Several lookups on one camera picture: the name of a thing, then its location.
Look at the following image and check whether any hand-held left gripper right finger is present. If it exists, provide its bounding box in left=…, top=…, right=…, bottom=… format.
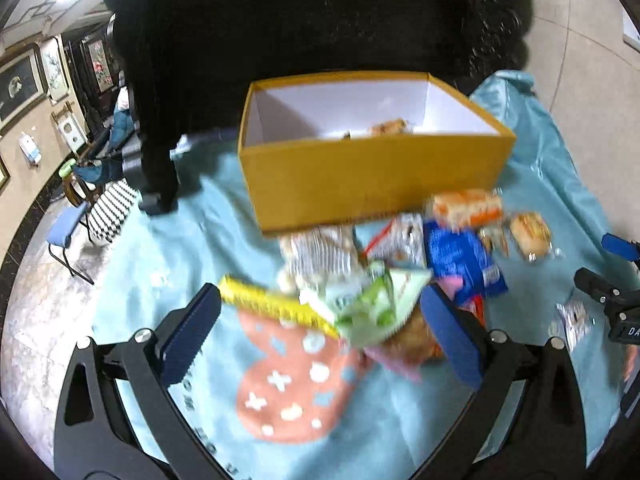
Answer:
left=419, top=285, right=587, bottom=480

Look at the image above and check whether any dark red long packet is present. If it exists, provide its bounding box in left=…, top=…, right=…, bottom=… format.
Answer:
left=464, top=294, right=487, bottom=328

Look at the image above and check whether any framed eagle picture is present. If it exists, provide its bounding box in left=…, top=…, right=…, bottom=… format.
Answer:
left=0, top=42, right=49, bottom=134

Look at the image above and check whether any blue stool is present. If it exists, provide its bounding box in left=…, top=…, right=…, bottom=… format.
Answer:
left=46, top=201, right=97, bottom=287

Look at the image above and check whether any black white striped cushion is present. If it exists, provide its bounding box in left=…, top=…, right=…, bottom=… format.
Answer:
left=86, top=179, right=139, bottom=244

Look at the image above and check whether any brown bread packet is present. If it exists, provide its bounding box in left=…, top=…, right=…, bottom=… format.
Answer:
left=369, top=118, right=417, bottom=137

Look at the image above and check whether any yellow cardboard box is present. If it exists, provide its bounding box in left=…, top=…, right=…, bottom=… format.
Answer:
left=236, top=72, right=517, bottom=237

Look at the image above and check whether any orange label rice cracker packet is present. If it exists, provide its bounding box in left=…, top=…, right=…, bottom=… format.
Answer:
left=426, top=189, right=504, bottom=232

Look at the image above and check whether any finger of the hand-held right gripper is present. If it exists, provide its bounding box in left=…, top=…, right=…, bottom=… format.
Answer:
left=601, top=232, right=640, bottom=262
left=573, top=267, right=640, bottom=313

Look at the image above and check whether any framed red floral picture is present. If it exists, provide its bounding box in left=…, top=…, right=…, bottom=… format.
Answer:
left=81, top=34, right=119, bottom=97

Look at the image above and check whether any floral scroll picture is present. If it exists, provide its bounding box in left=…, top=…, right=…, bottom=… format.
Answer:
left=39, top=36, right=72, bottom=107

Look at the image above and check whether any small wooden frame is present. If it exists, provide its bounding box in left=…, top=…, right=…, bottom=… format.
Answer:
left=51, top=101, right=89, bottom=157

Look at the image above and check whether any green and white snack packet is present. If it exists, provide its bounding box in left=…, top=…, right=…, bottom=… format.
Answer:
left=324, top=260, right=434, bottom=347

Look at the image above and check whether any small yellow label packet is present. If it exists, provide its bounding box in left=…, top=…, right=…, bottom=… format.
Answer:
left=477, top=226, right=512, bottom=257

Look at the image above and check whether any round bread packet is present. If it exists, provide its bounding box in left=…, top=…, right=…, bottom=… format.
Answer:
left=509, top=211, right=554, bottom=262

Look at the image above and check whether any pink cracker packet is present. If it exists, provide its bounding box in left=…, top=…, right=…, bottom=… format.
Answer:
left=364, top=305, right=447, bottom=378

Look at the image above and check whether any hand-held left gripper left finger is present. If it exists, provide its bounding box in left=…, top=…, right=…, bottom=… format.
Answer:
left=54, top=282, right=224, bottom=480

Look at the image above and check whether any wall soap dispenser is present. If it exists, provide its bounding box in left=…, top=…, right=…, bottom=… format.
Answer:
left=18, top=131, right=44, bottom=167

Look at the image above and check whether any blue snack packet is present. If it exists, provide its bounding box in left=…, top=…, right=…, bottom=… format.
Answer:
left=424, top=220, right=509, bottom=302

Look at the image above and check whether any light blue printed cloth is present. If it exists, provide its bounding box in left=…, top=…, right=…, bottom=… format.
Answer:
left=90, top=69, right=640, bottom=480

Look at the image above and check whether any dark carved wooden bench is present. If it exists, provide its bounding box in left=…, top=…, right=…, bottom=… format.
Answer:
left=100, top=0, right=532, bottom=217

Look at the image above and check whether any long yellow snack packet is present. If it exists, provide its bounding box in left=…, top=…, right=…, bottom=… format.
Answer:
left=219, top=274, right=342, bottom=339

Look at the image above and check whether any blue clothing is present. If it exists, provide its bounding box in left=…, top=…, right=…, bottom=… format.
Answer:
left=74, top=106, right=137, bottom=184

